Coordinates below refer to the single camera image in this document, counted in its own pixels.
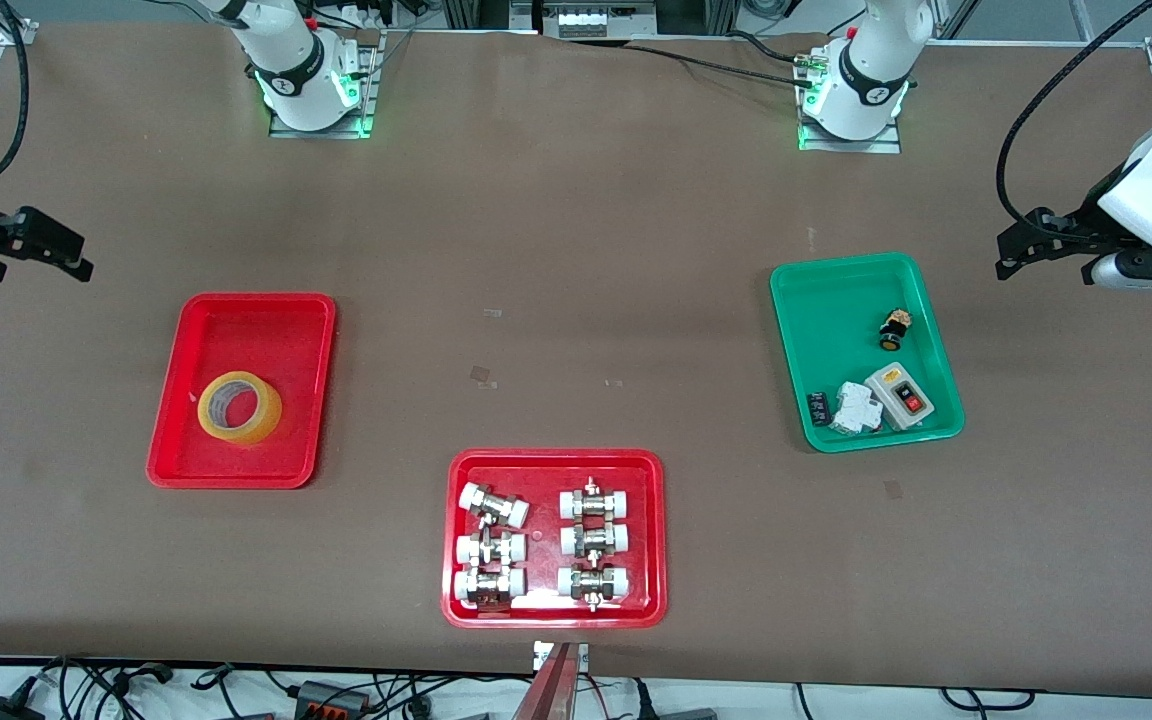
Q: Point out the red pole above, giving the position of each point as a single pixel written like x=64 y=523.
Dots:
x=551 y=695

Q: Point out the red tray with fittings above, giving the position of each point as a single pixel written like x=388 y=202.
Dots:
x=546 y=610

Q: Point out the black yellow push button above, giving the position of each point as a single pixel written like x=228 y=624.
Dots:
x=898 y=333

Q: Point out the grey switch box red button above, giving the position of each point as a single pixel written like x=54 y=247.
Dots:
x=901 y=400

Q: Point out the empty red plastic tray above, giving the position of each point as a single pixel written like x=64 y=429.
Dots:
x=236 y=330

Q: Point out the small black terminal block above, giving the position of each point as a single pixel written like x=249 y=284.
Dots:
x=819 y=408

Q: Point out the green plastic tray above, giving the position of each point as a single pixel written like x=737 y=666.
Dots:
x=836 y=330

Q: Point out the yellow clear tape roll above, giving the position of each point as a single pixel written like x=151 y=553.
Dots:
x=236 y=430

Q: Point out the white-capped metal pipe fitting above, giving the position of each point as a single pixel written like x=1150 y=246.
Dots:
x=576 y=582
x=576 y=540
x=471 y=584
x=576 y=502
x=471 y=548
x=506 y=512

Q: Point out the black power adapter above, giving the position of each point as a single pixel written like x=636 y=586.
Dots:
x=1 y=710

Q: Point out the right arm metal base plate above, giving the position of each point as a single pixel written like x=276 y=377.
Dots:
x=368 y=90

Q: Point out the black orange connector box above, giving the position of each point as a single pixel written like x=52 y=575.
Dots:
x=331 y=698

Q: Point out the aluminium frame profile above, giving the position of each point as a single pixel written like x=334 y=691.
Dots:
x=476 y=12

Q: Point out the white power strip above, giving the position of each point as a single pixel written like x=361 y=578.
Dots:
x=596 y=20

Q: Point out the white circuit breaker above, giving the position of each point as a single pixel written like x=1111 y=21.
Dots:
x=856 y=410

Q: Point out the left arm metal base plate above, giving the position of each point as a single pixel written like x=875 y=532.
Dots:
x=886 y=145

